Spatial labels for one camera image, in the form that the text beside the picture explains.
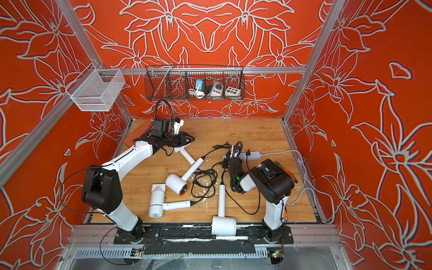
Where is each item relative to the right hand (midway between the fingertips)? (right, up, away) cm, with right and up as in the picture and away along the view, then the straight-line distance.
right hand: (223, 153), depth 95 cm
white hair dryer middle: (-23, -15, -12) cm, 30 cm away
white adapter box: (-4, +36, -4) cm, 37 cm away
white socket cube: (+4, +36, -1) cm, 36 cm away
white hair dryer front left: (-33, -22, -17) cm, 43 cm away
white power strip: (+18, -1, +3) cm, 18 cm away
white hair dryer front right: (-2, -29, -24) cm, 37 cm away
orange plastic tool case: (-55, +13, +11) cm, 57 cm away
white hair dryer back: (-24, +2, +3) cm, 24 cm away
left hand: (-16, +9, -9) cm, 21 cm away
